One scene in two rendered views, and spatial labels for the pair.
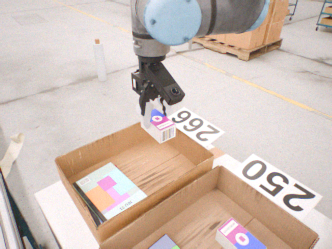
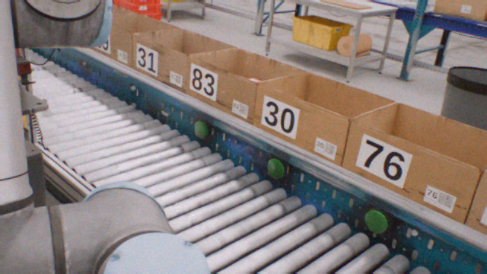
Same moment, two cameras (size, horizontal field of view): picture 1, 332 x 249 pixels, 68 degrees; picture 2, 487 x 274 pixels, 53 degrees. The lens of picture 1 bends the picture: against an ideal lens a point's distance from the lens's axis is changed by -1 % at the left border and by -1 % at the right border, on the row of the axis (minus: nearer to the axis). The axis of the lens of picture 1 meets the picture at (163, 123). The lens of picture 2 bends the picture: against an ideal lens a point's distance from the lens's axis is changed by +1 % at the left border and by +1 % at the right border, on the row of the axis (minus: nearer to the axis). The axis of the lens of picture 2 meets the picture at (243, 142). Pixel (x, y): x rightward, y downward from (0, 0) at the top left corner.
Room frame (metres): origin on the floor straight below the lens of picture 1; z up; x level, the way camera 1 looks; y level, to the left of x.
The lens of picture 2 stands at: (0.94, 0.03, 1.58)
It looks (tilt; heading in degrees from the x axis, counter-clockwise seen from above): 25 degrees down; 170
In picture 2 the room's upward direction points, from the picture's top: 6 degrees clockwise
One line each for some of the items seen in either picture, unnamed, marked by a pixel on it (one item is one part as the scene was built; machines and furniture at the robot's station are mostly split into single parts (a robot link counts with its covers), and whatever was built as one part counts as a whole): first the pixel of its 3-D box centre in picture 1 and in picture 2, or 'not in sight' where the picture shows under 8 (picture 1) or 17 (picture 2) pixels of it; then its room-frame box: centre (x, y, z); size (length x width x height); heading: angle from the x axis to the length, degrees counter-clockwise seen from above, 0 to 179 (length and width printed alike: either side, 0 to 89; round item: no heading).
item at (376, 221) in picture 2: not in sight; (375, 221); (-0.18, 0.64, 0.81); 0.07 x 0.01 x 0.07; 37
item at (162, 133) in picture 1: (157, 125); not in sight; (0.59, 0.02, 0.92); 0.10 x 0.06 x 0.05; 36
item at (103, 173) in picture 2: not in sight; (145, 162); (-0.68, -0.04, 0.72); 0.52 x 0.05 x 0.05; 127
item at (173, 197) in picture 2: not in sight; (190, 192); (-0.47, 0.12, 0.72); 0.52 x 0.05 x 0.05; 127
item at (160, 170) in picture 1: (135, 169); not in sight; (0.54, 0.08, 0.80); 0.38 x 0.28 x 0.10; 128
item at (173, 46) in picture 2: not in sight; (184, 58); (-1.24, 0.10, 0.97); 0.39 x 0.29 x 0.17; 37
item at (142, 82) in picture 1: (150, 73); not in sight; (0.61, 0.03, 1.08); 0.09 x 0.08 x 0.12; 36
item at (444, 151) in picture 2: not in sight; (426, 156); (-0.31, 0.82, 0.96); 0.39 x 0.29 x 0.17; 37
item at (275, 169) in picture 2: not in sight; (275, 169); (-0.49, 0.40, 0.81); 0.07 x 0.01 x 0.07; 37
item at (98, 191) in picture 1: (109, 191); not in sight; (0.47, 0.16, 0.78); 0.19 x 0.14 x 0.02; 43
